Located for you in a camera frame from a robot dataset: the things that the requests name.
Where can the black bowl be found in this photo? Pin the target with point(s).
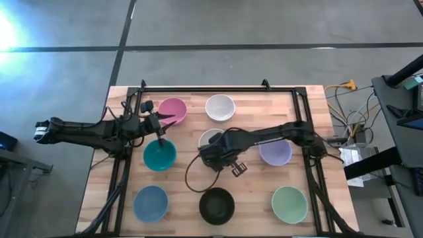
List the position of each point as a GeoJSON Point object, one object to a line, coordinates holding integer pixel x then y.
{"type": "Point", "coordinates": [216, 206]}

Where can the light green bowl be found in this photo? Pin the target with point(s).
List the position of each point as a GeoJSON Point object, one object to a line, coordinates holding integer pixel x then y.
{"type": "Point", "coordinates": [289, 205]}

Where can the small teal box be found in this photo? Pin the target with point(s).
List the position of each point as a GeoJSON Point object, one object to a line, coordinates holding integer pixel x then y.
{"type": "Point", "coordinates": [413, 83]}

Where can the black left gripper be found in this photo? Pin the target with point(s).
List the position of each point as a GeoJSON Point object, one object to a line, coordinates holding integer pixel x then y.
{"type": "Point", "coordinates": [153, 123]}

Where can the pink bowl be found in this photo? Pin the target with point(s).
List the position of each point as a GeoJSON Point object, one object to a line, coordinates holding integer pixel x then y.
{"type": "Point", "coordinates": [176, 107]}

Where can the small black floor object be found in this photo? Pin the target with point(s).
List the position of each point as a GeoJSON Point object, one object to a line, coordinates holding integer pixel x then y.
{"type": "Point", "coordinates": [388, 222]}

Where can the grey bowl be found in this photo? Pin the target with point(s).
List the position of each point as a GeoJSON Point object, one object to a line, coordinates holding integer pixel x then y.
{"type": "Point", "coordinates": [205, 137]}

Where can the white bowl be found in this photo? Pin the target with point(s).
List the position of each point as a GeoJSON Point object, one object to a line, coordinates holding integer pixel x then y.
{"type": "Point", "coordinates": [220, 107]}

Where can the lavender bowl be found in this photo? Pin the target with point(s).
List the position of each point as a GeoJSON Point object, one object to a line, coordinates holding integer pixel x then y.
{"type": "Point", "coordinates": [276, 153]}

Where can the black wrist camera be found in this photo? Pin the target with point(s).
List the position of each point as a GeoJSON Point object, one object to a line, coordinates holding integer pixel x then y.
{"type": "Point", "coordinates": [147, 106]}
{"type": "Point", "coordinates": [215, 138]}

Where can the black round pole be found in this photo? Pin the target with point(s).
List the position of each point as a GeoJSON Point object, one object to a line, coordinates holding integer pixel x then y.
{"type": "Point", "coordinates": [406, 70]}

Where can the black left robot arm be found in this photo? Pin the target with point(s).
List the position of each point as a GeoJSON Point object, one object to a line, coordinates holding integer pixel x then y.
{"type": "Point", "coordinates": [82, 132]}

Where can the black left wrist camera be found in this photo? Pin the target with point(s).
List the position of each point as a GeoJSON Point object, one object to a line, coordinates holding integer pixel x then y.
{"type": "Point", "coordinates": [147, 106]}

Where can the black aluminium table frame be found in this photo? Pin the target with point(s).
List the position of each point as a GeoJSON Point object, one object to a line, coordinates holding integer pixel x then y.
{"type": "Point", "coordinates": [215, 89]}

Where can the teal bowl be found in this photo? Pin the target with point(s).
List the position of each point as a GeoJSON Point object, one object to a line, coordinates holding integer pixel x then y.
{"type": "Point", "coordinates": [158, 158]}

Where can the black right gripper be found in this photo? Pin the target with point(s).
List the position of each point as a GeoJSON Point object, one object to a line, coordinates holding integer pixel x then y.
{"type": "Point", "coordinates": [218, 158]}

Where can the yellow power plug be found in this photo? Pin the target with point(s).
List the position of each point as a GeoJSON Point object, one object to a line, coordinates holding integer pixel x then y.
{"type": "Point", "coordinates": [351, 85]}

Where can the dark grey side table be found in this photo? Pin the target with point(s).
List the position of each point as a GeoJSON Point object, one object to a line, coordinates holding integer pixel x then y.
{"type": "Point", "coordinates": [20, 162]}

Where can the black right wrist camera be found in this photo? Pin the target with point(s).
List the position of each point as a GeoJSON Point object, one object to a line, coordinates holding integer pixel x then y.
{"type": "Point", "coordinates": [215, 138]}

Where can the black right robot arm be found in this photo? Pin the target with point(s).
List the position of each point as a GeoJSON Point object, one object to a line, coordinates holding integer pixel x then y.
{"type": "Point", "coordinates": [281, 130]}

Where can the black box with blue light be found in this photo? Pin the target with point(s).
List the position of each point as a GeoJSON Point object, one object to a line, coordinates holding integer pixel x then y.
{"type": "Point", "coordinates": [6, 141]}

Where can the blue bowl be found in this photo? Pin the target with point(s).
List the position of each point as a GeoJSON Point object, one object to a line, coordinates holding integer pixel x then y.
{"type": "Point", "coordinates": [150, 204]}

